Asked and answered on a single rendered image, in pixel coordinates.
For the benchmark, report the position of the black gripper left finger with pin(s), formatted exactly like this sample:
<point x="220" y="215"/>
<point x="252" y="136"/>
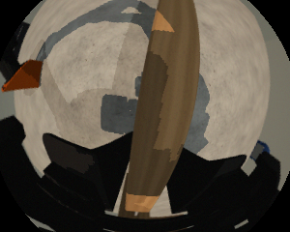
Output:
<point x="105" y="166"/>

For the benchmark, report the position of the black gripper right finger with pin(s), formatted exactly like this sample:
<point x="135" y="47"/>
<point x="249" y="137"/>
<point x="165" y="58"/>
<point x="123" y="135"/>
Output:
<point x="193" y="175"/>

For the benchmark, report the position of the brown wooden post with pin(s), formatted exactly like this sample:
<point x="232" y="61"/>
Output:
<point x="123" y="213"/>

